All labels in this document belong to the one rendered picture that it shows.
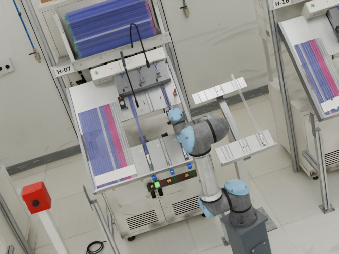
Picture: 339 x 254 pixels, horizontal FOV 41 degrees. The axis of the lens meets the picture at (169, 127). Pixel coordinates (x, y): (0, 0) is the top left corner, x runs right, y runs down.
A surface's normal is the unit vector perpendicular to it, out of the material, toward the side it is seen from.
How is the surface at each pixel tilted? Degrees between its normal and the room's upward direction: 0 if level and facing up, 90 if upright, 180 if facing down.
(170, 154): 45
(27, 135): 90
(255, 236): 90
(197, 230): 0
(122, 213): 90
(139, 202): 90
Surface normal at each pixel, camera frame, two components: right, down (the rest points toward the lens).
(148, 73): -0.06, -0.30
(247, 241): 0.48, 0.30
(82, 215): -0.25, -0.85
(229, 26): 0.17, 0.43
